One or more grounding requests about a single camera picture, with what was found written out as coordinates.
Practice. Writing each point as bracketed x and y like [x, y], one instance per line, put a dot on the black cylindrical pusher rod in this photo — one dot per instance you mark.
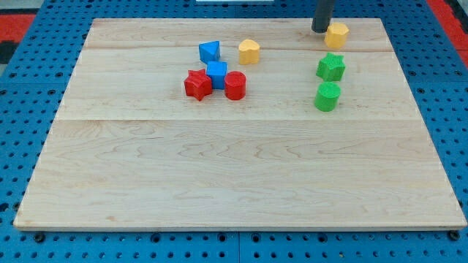
[322, 15]

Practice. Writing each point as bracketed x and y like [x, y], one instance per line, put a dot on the yellow heart block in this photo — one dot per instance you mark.
[248, 52]

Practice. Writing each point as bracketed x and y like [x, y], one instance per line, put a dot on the yellow hexagon block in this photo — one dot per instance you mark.
[336, 35]

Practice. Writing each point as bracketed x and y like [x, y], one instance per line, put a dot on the green star block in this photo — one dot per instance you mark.
[331, 67]

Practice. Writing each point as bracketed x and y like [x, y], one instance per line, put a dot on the green cylinder block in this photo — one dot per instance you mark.
[327, 96]

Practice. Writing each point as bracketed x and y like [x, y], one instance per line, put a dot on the red cylinder block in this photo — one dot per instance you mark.
[235, 85]

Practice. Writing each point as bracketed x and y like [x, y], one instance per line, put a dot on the blue triangle block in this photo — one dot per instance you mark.
[209, 51]

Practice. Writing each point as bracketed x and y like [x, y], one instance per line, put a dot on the blue cube block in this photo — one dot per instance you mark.
[217, 71]

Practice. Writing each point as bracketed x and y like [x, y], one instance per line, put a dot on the red star block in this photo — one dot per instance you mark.
[198, 84]

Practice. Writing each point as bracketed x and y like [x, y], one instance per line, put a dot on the light wooden board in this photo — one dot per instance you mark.
[129, 151]

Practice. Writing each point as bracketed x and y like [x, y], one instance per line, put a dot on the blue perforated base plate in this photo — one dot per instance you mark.
[35, 78]

